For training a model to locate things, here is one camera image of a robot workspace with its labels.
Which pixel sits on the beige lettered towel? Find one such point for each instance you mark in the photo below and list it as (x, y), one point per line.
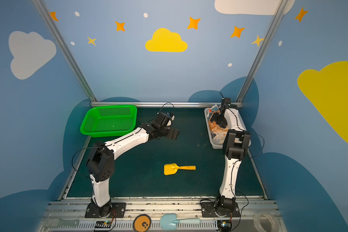
(218, 138)

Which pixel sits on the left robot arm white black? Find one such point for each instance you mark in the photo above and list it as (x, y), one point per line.
(101, 161)

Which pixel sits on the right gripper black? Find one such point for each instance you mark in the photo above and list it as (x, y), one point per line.
(218, 118)

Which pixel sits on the electronics board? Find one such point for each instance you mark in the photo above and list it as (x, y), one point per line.
(103, 226)
(224, 226)

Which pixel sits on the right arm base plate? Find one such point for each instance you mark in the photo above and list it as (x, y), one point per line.
(212, 209)

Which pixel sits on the orange jellyfish pattern towel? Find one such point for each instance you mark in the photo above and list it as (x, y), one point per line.
(214, 128)

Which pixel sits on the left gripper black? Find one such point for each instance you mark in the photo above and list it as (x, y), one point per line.
(166, 132)

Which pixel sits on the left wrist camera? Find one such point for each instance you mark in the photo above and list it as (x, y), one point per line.
(170, 118)

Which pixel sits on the green plastic basket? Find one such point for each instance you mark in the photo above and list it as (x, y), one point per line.
(107, 121)

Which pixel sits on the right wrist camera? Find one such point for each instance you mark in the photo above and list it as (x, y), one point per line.
(226, 102)

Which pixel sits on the clear tape roll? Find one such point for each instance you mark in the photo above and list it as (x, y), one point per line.
(265, 222)

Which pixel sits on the left electronics board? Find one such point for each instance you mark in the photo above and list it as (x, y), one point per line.
(103, 226)

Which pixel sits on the light blue toy shovel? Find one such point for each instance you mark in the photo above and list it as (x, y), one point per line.
(169, 222)

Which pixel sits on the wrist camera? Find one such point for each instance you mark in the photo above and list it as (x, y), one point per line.
(170, 118)
(226, 102)

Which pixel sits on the right electronics board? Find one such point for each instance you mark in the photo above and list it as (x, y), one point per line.
(224, 226)

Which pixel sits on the white plastic basket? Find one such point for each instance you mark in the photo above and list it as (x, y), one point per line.
(234, 121)

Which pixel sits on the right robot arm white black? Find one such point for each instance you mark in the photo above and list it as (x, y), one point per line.
(234, 148)

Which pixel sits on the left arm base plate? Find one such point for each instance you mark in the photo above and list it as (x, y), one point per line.
(110, 210)

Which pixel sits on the orange black round disc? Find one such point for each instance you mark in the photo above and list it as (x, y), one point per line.
(142, 223)

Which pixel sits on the yellow toy shovel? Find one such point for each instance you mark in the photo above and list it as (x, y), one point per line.
(171, 169)

